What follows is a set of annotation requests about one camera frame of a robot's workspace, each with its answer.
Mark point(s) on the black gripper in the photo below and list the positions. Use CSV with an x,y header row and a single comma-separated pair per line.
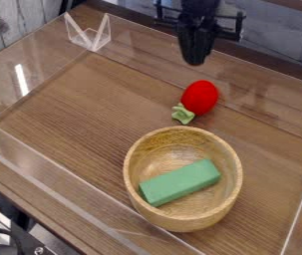
x,y
205,14

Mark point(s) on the red felt fruit green stem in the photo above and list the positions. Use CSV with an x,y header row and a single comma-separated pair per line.
x,y
197,101

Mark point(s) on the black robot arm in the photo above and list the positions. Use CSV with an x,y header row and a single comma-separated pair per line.
x,y
201,21

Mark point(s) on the wooden bowl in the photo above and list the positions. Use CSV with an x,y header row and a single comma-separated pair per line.
x,y
165,150

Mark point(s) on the green rectangular block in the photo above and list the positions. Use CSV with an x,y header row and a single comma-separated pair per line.
x,y
178,183

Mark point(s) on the black metal stand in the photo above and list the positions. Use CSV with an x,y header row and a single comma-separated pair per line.
x,y
31,244

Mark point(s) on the clear acrylic corner bracket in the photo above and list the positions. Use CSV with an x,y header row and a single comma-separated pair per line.
x,y
91,39

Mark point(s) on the clear acrylic tray wall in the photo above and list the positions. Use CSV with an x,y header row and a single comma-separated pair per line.
x,y
75,107

